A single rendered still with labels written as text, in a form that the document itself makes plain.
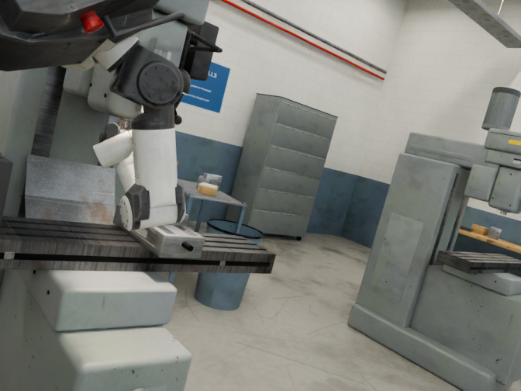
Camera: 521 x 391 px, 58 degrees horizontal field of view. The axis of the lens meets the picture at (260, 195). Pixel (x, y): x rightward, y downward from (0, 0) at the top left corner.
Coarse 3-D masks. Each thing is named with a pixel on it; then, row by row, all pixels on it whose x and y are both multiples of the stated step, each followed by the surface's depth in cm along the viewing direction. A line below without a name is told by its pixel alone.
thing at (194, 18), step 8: (160, 0) 128; (168, 0) 129; (176, 0) 131; (184, 0) 132; (192, 0) 134; (200, 0) 135; (208, 0) 137; (160, 8) 130; (168, 8) 130; (176, 8) 131; (184, 8) 133; (192, 8) 134; (200, 8) 136; (192, 16) 135; (200, 16) 136; (192, 24) 139; (200, 24) 138
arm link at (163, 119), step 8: (144, 112) 99; (152, 112) 94; (160, 112) 95; (168, 112) 96; (136, 120) 95; (144, 120) 94; (152, 120) 94; (160, 120) 95; (168, 120) 96; (136, 128) 95; (144, 128) 94; (152, 128) 94; (160, 128) 95; (168, 128) 96
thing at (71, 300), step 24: (48, 288) 127; (72, 288) 121; (96, 288) 125; (120, 288) 129; (144, 288) 134; (168, 288) 139; (48, 312) 125; (72, 312) 121; (96, 312) 125; (120, 312) 130; (144, 312) 135; (168, 312) 140
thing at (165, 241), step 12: (120, 216) 160; (120, 228) 159; (144, 228) 148; (156, 228) 143; (168, 228) 147; (180, 228) 151; (144, 240) 146; (156, 240) 141; (168, 240) 139; (180, 240) 142; (192, 240) 145; (204, 240) 148; (156, 252) 140; (168, 252) 140; (180, 252) 143; (192, 252) 146
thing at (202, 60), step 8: (208, 24) 174; (200, 32) 173; (208, 32) 175; (216, 32) 177; (192, 56) 175; (200, 56) 176; (208, 56) 178; (184, 64) 179; (192, 64) 175; (200, 64) 176; (208, 64) 178; (192, 72) 175; (200, 72) 177; (208, 72) 179; (200, 80) 181
